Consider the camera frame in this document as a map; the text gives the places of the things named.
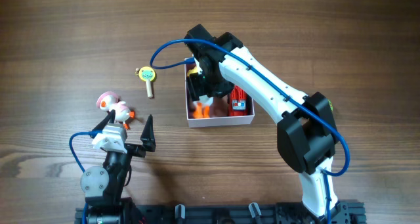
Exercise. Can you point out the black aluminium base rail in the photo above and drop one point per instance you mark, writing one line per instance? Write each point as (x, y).
(280, 213)

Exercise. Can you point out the green patterned ball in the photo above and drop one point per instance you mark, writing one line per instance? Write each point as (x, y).
(330, 105)

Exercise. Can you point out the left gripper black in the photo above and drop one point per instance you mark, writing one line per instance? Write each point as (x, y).
(132, 148)

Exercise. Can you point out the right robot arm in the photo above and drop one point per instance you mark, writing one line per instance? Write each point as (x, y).
(304, 123)

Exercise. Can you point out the pink cardboard box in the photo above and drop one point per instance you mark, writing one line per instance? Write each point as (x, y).
(218, 110)

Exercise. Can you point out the red toy fire truck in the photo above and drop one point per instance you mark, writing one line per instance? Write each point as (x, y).
(237, 102)

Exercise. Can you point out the pink white duck figurine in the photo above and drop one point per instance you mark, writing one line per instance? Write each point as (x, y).
(109, 101)

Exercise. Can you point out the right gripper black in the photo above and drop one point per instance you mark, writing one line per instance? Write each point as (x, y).
(195, 89)

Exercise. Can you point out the yellow wooden rattle toy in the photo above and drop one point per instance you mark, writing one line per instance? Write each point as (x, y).
(148, 75)

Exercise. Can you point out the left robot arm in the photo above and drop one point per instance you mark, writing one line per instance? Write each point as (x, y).
(103, 185)

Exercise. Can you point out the white yellow plush duck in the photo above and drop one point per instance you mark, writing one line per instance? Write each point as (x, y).
(202, 106)

